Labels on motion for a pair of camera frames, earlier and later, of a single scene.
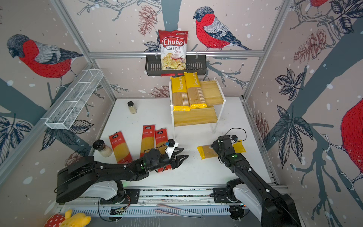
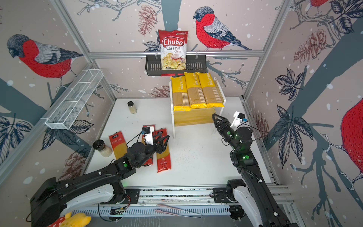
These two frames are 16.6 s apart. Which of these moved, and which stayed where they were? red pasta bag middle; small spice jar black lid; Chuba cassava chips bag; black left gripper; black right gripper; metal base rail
Moved: black right gripper; black left gripper
Stayed: Chuba cassava chips bag; red pasta bag middle; metal base rail; small spice jar black lid
